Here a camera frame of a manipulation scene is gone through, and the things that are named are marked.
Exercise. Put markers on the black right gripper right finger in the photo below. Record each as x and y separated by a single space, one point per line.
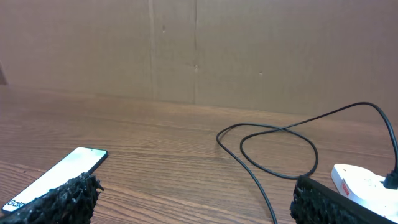
314 203

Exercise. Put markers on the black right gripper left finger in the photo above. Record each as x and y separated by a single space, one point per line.
71 203

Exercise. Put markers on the Galaxy S24 smartphone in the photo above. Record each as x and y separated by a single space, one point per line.
80 160

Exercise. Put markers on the white usb charger adapter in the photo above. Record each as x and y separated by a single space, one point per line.
367 189

